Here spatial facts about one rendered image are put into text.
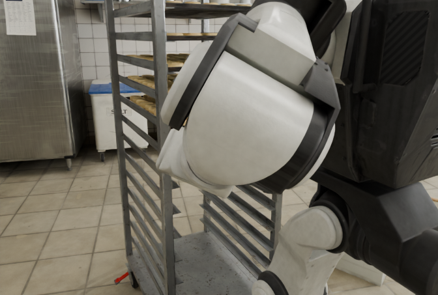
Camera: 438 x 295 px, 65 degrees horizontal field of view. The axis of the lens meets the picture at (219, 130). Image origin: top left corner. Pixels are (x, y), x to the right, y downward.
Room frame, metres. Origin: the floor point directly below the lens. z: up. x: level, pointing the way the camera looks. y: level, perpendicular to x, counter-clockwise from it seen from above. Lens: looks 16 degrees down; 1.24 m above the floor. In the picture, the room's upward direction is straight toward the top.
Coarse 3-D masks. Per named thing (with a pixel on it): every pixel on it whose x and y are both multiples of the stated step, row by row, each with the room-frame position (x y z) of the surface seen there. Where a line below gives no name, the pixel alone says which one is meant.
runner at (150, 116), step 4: (124, 100) 1.46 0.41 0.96; (128, 100) 1.40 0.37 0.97; (128, 104) 1.41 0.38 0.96; (132, 104) 1.35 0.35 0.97; (136, 104) 1.31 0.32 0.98; (132, 108) 1.35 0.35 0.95; (136, 108) 1.30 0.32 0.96; (140, 108) 1.25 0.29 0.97; (140, 112) 1.26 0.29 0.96; (144, 112) 1.21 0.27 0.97; (148, 112) 1.17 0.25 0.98; (144, 116) 1.22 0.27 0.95; (148, 116) 1.17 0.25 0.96; (152, 116) 1.13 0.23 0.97; (152, 120) 1.14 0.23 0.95
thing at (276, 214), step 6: (276, 198) 1.20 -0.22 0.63; (276, 204) 1.20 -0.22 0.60; (276, 210) 1.20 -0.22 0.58; (276, 216) 1.20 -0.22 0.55; (276, 222) 1.20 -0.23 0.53; (276, 228) 1.20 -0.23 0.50; (270, 234) 1.22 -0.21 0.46; (276, 234) 1.20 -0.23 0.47; (276, 240) 1.20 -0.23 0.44; (276, 246) 1.20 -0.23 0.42; (270, 252) 1.21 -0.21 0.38; (270, 258) 1.21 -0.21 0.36
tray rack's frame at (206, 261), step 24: (120, 96) 1.53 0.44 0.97; (120, 120) 1.52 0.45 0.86; (120, 144) 1.52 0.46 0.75; (120, 168) 1.51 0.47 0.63; (192, 240) 1.65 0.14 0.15; (216, 240) 1.65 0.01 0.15; (192, 264) 1.44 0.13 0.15; (216, 264) 1.44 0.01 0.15; (240, 264) 1.44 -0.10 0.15; (144, 288) 1.28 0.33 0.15; (192, 288) 1.28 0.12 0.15; (216, 288) 1.28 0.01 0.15; (240, 288) 1.28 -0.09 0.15
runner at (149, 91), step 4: (120, 76) 1.51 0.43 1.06; (120, 80) 1.51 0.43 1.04; (124, 80) 1.44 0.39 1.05; (128, 80) 1.38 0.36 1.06; (132, 80) 1.33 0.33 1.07; (128, 84) 1.39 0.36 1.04; (132, 84) 1.33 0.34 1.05; (136, 84) 1.28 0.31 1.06; (140, 84) 1.24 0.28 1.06; (136, 88) 1.29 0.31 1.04; (140, 88) 1.24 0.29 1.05; (144, 88) 1.20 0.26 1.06; (148, 88) 1.16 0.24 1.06; (152, 88) 1.13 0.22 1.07; (144, 92) 1.20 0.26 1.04; (148, 92) 1.16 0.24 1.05; (152, 92) 1.12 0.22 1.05; (152, 96) 1.12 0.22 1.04
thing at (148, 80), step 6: (132, 78) 1.45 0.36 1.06; (138, 78) 1.43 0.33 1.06; (144, 78) 1.43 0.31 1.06; (150, 78) 1.45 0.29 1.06; (168, 78) 1.46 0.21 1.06; (174, 78) 1.43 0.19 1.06; (144, 84) 1.31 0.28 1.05; (150, 84) 1.26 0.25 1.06; (168, 84) 1.28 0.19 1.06; (168, 90) 1.12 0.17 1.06
